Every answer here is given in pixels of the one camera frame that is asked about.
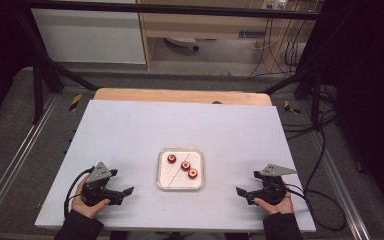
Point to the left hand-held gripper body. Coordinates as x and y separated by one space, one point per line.
97 186

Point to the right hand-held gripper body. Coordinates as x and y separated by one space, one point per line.
273 190

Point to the white square tray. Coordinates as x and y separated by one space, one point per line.
170 178

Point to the red cored hawthorn berry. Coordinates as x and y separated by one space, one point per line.
192 173
185 165
171 158

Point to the person's right hand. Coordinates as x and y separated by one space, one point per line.
280 208

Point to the person's left hand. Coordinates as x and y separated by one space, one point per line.
83 208

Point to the thin wooden skewer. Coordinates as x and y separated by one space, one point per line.
178 170

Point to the yellow black floor tape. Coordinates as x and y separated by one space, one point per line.
290 108

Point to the wooden table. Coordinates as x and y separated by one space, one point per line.
166 96

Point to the white cabinet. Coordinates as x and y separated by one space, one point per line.
90 36

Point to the black curtain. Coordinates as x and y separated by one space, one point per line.
370 83
0 50

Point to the office chair base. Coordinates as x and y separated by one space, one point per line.
181 41

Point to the wooden desk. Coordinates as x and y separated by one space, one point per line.
213 28

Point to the white power strip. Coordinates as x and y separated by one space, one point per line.
274 4

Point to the aluminium floor rail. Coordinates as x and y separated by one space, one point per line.
340 180
20 150

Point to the black metal frame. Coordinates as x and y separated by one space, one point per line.
38 86

